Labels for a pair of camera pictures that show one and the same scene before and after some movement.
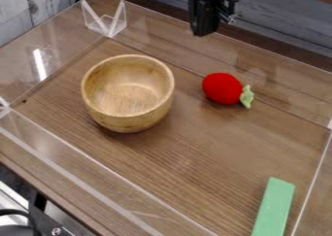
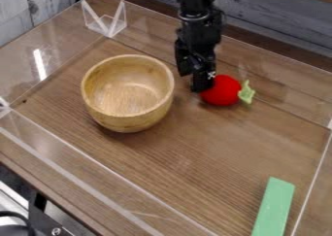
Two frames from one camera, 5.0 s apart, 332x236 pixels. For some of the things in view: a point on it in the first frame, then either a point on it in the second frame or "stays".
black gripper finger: (204, 12) to (185, 61)
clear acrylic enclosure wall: (149, 127) stays
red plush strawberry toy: (222, 89) stays
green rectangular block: (274, 209) stays
